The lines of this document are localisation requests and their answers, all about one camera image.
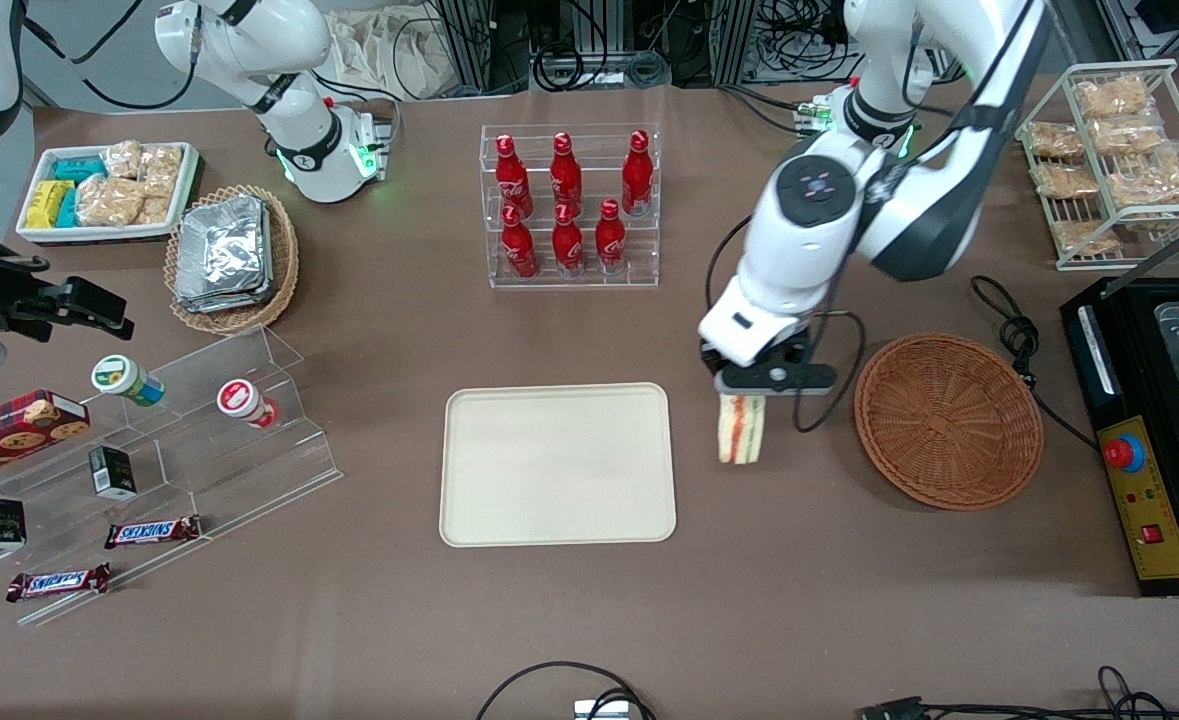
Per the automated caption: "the triangular sandwich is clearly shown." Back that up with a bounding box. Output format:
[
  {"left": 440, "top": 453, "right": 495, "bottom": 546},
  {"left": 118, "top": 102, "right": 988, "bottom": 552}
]
[{"left": 716, "top": 392, "right": 768, "bottom": 467}]

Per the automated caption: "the white rectangular snack tray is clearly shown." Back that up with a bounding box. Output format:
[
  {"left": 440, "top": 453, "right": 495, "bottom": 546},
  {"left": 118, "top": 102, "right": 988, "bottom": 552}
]
[{"left": 15, "top": 141, "right": 202, "bottom": 246}]

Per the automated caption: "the round brown wicker basket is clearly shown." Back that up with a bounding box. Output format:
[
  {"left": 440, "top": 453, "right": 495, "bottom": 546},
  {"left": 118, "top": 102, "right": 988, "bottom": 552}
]
[{"left": 854, "top": 333, "right": 1045, "bottom": 512}]

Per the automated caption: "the beige plastic tray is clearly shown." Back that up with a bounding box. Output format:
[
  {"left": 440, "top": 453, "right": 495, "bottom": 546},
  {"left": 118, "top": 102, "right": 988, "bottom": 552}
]
[{"left": 439, "top": 382, "right": 678, "bottom": 548}]

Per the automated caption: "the oval brown wicker basket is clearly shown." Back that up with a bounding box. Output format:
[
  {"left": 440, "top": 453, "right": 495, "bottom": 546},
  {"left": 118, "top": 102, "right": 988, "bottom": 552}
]
[{"left": 164, "top": 184, "right": 300, "bottom": 335}]

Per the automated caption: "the yellow snack packet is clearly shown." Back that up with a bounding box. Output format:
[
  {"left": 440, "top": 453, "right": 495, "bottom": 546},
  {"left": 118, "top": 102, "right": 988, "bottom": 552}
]
[{"left": 25, "top": 179, "right": 75, "bottom": 230}]

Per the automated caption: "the green lid yogurt cup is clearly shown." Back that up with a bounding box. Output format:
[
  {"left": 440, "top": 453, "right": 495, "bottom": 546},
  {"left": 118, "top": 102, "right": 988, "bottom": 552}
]
[{"left": 90, "top": 354, "right": 166, "bottom": 408}]

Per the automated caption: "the red tartan cookie box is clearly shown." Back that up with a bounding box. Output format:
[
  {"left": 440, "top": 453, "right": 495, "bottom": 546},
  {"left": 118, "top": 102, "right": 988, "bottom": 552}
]
[{"left": 0, "top": 389, "right": 91, "bottom": 490}]

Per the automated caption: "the silver foil pouch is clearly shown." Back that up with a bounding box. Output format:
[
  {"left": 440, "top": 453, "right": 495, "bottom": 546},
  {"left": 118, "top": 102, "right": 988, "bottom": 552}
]
[
  {"left": 176, "top": 194, "right": 270, "bottom": 301},
  {"left": 174, "top": 200, "right": 276, "bottom": 315}
]

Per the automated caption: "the red cola bottle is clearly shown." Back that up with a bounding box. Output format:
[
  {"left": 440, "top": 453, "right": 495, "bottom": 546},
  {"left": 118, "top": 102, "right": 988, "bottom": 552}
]
[
  {"left": 501, "top": 205, "right": 540, "bottom": 280},
  {"left": 551, "top": 202, "right": 586, "bottom": 278},
  {"left": 495, "top": 134, "right": 534, "bottom": 219},
  {"left": 550, "top": 131, "right": 584, "bottom": 214},
  {"left": 621, "top": 129, "right": 655, "bottom": 217},
  {"left": 594, "top": 198, "right": 628, "bottom": 276}
]

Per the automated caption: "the clear acrylic bottle rack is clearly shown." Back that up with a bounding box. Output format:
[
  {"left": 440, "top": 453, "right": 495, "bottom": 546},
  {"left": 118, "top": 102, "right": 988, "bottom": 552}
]
[{"left": 480, "top": 123, "right": 662, "bottom": 291}]

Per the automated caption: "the red lid yogurt cup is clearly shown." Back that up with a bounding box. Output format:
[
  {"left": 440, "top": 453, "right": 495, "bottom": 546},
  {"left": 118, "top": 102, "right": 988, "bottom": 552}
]
[{"left": 216, "top": 378, "right": 281, "bottom": 430}]

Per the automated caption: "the clear acrylic stepped shelf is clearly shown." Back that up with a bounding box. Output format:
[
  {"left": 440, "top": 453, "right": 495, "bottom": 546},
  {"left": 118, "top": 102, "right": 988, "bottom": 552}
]
[{"left": 0, "top": 324, "right": 344, "bottom": 628}]

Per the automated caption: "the snickers chocolate bar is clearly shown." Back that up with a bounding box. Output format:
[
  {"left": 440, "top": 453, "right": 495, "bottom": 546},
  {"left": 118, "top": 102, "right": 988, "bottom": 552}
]
[
  {"left": 104, "top": 515, "right": 203, "bottom": 550},
  {"left": 6, "top": 563, "right": 112, "bottom": 603}
]

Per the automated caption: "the red emergency stop button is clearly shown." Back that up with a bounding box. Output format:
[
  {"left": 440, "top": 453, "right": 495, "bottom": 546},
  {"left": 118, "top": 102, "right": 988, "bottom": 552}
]
[{"left": 1104, "top": 434, "right": 1147, "bottom": 474}]

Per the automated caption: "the beige cloth bag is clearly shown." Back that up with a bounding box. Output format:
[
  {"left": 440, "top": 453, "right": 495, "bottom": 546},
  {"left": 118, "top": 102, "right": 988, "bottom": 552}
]
[{"left": 327, "top": 8, "right": 455, "bottom": 101}]

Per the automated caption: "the black machine with yellow panel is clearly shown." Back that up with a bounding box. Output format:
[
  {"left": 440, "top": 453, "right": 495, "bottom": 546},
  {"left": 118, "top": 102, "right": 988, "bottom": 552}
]
[{"left": 1061, "top": 276, "right": 1179, "bottom": 598}]

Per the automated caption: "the grey metal bar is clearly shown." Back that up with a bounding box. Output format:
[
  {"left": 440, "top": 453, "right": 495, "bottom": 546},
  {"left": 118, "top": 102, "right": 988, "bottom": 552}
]
[{"left": 1101, "top": 205, "right": 1179, "bottom": 301}]

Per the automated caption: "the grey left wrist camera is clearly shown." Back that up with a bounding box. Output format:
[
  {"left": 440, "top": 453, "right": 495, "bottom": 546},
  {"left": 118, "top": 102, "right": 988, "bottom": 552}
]
[{"left": 714, "top": 363, "right": 838, "bottom": 397}]

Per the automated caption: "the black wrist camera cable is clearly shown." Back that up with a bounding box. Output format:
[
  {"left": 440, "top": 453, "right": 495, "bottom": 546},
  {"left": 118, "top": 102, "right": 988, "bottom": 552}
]
[{"left": 704, "top": 0, "right": 1040, "bottom": 434}]

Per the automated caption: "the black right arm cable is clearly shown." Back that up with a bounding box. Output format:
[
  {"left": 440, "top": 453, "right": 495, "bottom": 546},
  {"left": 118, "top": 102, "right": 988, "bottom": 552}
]
[{"left": 21, "top": 0, "right": 200, "bottom": 111}]

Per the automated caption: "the black machine power cable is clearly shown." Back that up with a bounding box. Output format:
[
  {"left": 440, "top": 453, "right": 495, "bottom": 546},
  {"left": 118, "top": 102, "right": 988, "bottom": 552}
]
[{"left": 970, "top": 275, "right": 1100, "bottom": 451}]

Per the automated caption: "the white wire rack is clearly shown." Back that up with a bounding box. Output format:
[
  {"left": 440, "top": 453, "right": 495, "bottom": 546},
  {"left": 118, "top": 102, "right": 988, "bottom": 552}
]
[{"left": 1014, "top": 58, "right": 1179, "bottom": 272}]

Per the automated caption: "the black looped cable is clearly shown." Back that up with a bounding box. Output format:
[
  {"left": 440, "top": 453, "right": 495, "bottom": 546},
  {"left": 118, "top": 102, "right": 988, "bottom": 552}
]
[{"left": 476, "top": 661, "right": 658, "bottom": 720}]

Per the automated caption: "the black cable bundle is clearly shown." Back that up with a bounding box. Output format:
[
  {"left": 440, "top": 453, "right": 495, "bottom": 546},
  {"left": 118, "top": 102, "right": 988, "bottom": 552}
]
[{"left": 854, "top": 665, "right": 1179, "bottom": 720}]

